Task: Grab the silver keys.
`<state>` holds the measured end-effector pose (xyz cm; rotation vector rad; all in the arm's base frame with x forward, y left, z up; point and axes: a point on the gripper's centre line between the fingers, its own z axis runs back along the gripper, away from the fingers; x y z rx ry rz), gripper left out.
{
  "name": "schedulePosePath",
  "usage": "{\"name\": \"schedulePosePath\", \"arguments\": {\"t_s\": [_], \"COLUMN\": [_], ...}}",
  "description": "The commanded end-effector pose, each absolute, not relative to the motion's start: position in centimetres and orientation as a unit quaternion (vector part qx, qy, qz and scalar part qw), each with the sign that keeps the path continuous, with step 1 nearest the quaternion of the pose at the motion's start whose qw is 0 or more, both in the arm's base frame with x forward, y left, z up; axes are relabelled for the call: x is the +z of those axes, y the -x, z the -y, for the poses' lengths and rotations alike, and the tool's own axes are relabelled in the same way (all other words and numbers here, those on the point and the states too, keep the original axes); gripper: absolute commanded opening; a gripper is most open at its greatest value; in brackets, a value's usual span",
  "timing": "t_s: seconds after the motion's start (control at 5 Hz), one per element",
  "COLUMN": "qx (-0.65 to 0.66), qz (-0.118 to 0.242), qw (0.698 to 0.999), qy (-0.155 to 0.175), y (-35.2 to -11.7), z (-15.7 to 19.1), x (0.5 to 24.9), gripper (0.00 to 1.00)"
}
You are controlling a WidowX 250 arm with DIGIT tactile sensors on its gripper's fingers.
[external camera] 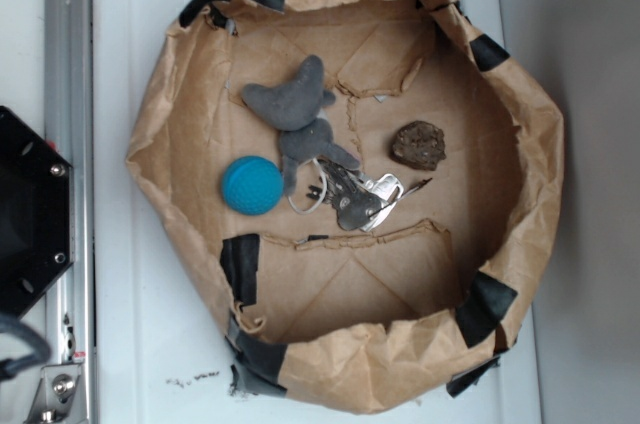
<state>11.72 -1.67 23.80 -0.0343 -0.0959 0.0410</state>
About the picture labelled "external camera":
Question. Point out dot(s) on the silver keys bunch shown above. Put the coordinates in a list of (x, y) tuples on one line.
[(361, 202)]

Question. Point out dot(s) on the brown paper bag bin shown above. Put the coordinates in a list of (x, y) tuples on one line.
[(356, 321)]

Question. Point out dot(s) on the blue dimpled ball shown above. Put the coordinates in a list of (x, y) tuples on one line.
[(252, 185)]

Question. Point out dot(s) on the grey plush toy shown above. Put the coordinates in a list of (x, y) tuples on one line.
[(296, 109)]

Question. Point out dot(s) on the brown rock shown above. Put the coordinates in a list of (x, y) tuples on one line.
[(419, 145)]

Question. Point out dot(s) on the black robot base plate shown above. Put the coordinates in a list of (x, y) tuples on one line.
[(36, 228)]

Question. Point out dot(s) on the aluminium frame rail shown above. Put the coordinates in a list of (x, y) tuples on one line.
[(68, 124)]

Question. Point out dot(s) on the metal corner bracket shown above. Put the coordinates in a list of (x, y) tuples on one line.
[(60, 396)]

